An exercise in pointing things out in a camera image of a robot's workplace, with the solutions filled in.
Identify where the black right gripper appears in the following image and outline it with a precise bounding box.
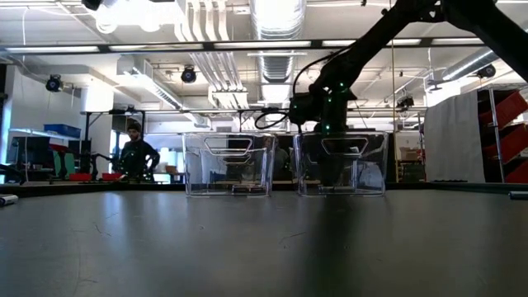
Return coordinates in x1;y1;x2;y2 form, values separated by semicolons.
318;82;358;186

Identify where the clear plastic bin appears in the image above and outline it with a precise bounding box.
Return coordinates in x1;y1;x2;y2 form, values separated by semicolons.
292;130;389;197
182;131;276;197

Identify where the black partition panel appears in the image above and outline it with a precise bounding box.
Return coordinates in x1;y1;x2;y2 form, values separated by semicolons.
325;128;396;182
226;134;327;182

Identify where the person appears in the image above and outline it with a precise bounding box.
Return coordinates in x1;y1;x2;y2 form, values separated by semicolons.
117;121;161;182
263;135;290;182

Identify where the cardboard box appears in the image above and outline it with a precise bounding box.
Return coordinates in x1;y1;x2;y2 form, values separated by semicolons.
398;146;418;163

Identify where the thin vertical pole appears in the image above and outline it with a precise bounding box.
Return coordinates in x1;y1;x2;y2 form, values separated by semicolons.
389;24;397;182

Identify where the grey curtain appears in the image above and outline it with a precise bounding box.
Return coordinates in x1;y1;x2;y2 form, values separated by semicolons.
424;90;486;184

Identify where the metal shelf rack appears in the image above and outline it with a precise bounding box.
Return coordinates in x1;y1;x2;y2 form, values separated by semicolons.
477;84;528;185

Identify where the black overhead crossbar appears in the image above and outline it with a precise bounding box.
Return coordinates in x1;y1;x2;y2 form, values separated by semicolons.
0;37;528;54

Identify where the red shelf bin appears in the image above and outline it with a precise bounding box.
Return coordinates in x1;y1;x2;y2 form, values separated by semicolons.
480;123;528;164
493;90;528;130
503;158;528;185

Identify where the teal green panel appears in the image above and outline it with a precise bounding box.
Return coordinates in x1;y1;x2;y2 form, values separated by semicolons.
52;148;78;179

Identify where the blue storage box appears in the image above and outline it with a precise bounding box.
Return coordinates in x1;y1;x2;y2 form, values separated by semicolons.
43;123;83;139

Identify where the white background table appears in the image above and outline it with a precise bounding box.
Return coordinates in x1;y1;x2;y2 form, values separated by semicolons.
8;127;82;144

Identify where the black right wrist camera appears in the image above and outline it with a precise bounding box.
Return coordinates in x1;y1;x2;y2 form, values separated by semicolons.
288;92;322;125

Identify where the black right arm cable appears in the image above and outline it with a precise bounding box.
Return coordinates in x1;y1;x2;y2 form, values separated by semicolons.
254;107;292;130

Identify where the corrugated silver ventilation duct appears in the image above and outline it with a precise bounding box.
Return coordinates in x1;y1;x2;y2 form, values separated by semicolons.
249;0;309;86

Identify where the smooth silver ventilation duct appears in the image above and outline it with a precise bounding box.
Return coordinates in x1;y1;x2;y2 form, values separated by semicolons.
441;43;516;82

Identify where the black background rig frame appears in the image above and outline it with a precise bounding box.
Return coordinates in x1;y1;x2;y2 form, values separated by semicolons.
80;106;427;137

